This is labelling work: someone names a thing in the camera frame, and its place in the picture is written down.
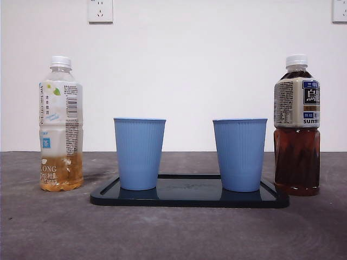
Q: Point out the pale jasmine tea bottle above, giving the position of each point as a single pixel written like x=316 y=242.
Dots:
x=61 y=130

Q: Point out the dark oolong tea bottle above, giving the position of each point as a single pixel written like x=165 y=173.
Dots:
x=295 y=157

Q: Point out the blue ribbed plastic cup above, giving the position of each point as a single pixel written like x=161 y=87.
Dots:
x=138 y=154
x=240 y=155

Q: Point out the dark rectangular tray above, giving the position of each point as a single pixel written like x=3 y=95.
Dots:
x=189 y=196

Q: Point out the white wall socket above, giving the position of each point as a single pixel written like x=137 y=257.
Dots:
x=340 y=12
x=100 y=12

